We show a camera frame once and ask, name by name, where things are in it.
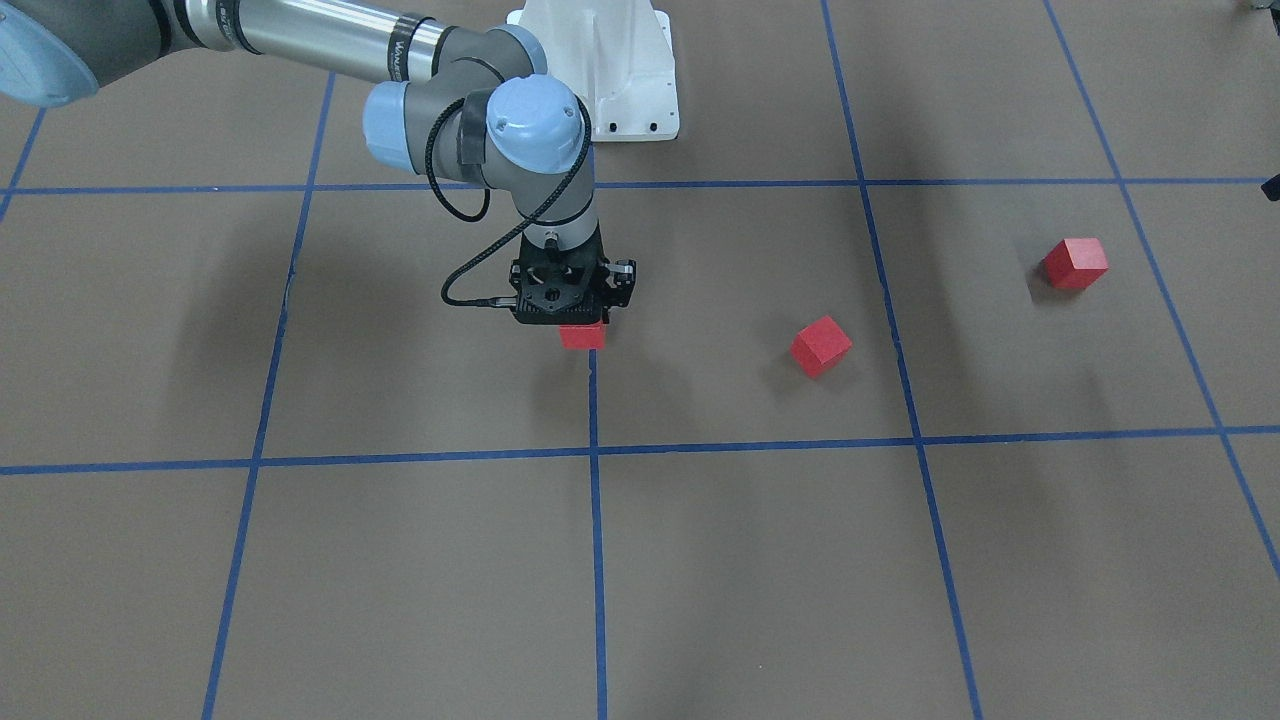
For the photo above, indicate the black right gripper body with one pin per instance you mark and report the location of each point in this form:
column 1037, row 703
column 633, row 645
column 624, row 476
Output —
column 623, row 283

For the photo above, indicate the red block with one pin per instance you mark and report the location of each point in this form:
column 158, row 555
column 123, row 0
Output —
column 1075, row 263
column 583, row 337
column 819, row 346

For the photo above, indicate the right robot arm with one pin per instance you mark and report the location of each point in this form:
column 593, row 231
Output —
column 471, row 112

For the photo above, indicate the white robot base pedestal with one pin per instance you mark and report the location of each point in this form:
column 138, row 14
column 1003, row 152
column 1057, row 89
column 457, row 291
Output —
column 618, row 57

